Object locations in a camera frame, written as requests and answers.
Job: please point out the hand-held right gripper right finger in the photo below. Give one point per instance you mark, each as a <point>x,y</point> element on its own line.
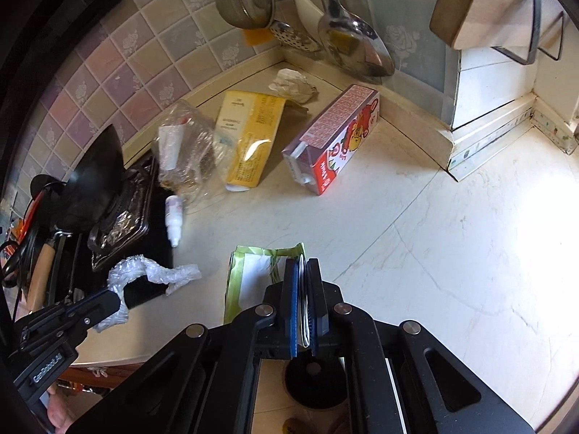
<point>317,300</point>

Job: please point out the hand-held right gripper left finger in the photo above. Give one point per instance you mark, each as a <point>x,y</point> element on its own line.
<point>291,300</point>

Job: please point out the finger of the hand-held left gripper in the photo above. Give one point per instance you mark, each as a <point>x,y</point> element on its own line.
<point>97,307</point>

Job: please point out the green snack packet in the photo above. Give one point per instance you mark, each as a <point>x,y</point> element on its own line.
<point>253,275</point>

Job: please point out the clear plastic wrap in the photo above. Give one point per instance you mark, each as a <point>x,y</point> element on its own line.
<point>135,271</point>

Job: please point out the round black bin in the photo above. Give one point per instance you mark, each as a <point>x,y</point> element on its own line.
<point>312,389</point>

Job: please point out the person's left hand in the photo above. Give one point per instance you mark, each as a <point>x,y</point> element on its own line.
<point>59,411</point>

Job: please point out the aluminium foil burner liner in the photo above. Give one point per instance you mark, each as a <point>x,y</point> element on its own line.
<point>120,235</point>

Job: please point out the black gas stove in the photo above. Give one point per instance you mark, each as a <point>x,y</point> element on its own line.
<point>154,217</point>

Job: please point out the small white dropper bottle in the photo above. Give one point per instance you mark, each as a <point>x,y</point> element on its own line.
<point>174,217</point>

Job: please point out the red electric pot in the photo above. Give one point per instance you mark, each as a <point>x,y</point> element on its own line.
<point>38,194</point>

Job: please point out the red patterned drink carton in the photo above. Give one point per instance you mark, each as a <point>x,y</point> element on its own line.
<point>334,140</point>

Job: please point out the yellow carton box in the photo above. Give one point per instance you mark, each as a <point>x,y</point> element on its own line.
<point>249,135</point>

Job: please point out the small white tube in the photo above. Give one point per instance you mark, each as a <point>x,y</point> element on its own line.
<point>171,147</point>

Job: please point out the clear plastic bag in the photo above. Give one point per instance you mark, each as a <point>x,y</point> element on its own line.
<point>199,144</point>

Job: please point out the crumpled white paper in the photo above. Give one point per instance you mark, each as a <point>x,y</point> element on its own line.
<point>291,83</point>

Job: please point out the steel ladle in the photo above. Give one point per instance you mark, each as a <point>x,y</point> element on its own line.
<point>357,45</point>

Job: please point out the perforated steel skimmer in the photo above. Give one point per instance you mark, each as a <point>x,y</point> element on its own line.
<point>294,36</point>

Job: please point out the yellow hanging utensil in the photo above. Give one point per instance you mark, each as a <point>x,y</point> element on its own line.
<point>257,36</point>

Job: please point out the black range hood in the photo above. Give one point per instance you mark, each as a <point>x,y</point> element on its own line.
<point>68,4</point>

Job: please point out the wooden cutting board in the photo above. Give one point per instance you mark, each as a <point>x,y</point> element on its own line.
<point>479,4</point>

